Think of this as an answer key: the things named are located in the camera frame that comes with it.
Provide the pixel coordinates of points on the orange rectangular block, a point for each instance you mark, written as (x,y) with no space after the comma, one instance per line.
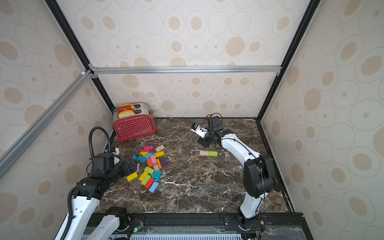
(159,164)

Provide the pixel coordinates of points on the black corner frame post left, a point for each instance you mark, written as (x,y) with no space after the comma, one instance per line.
(79,50)

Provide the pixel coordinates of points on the black corner frame post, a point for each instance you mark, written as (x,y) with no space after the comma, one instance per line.
(294,45)
(79,50)

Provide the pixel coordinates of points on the pink rectangular block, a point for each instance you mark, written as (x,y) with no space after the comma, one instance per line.
(154,160)

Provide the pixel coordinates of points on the red polka dot toy toaster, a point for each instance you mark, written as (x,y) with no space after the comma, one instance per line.
(140,125)

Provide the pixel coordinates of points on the teal triangular block lower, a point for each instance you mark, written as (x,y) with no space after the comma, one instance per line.
(157,177)

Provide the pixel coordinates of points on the teal rectangular block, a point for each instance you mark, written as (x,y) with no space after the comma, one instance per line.
(155,173)
(142,159)

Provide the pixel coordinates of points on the yellow rectangular block left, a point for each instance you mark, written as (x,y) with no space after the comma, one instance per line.
(131,177)

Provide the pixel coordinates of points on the orange-red rectangular block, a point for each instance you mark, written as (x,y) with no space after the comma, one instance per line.
(150,163)

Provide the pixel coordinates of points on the light blue triangular block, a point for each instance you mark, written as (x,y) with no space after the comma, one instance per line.
(148,155)

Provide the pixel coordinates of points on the natural wood rectangular block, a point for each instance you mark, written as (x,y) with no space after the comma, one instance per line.
(204,153)

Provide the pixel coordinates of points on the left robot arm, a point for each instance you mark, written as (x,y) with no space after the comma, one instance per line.
(82,200)

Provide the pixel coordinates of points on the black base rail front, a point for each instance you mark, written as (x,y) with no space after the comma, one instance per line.
(224,226)

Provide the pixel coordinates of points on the yellow rectangular block lower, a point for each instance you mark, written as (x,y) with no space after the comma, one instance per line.
(143,176)

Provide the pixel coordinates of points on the silver aluminium rail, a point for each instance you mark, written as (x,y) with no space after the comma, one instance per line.
(187,70)
(28,137)

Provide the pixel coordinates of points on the silver aluminium rail left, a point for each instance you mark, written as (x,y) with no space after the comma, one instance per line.
(28,137)

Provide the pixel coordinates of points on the black corner frame post right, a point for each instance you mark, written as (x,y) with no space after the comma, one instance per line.
(294,45)

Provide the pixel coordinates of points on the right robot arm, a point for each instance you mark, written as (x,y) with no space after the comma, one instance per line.
(259,173)

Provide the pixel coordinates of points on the red rectangular block lower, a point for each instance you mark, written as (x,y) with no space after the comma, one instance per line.
(149,183)

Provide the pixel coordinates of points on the yellow triangular block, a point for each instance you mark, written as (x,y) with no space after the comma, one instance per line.
(144,154)

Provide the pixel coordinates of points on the purple triangular block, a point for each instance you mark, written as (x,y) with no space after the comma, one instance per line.
(164,163)

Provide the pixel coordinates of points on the lime green block lower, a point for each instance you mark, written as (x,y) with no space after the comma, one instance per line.
(145,180)

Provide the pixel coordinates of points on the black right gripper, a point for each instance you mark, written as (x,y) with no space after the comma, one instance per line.
(208,138)

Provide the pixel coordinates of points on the silver aluminium rail back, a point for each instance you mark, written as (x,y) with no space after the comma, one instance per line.
(187,70)

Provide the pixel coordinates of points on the toy bread slice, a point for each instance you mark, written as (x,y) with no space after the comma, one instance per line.
(127,107)
(126,113)

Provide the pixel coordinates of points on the natural wood block upper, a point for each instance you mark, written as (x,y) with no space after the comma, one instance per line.
(160,148)

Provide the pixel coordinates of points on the lime green block upper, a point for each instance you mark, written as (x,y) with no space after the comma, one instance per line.
(149,170)

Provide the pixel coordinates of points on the teal rectangular block upper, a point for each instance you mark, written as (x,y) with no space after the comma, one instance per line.
(142,159)

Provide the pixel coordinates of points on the toy bread slice rear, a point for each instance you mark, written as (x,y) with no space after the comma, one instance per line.
(127,107)

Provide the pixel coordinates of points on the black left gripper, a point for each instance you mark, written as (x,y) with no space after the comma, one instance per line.
(128,168)

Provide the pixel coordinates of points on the natural wood triangular block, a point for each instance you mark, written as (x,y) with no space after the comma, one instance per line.
(156,167)

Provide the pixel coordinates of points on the green rectangular block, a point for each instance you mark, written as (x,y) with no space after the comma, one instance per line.
(213,154)

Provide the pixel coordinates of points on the toy bread slice front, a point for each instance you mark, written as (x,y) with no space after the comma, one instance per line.
(126,113)

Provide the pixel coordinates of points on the yellow rectangular block upper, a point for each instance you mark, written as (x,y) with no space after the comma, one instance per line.
(159,154)

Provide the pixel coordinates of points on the lime green block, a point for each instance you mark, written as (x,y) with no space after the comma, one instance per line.
(149,170)
(145,180)

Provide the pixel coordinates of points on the teal rectangular block lower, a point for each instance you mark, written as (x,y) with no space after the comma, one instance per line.
(155,173)

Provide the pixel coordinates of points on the light blue rectangular block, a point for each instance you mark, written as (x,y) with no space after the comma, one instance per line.
(153,187)

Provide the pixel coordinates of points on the yellow rectangular block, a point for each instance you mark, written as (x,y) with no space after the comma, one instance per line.
(159,154)
(131,177)
(143,176)

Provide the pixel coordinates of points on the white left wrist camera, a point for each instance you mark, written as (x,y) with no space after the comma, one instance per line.
(115,151)

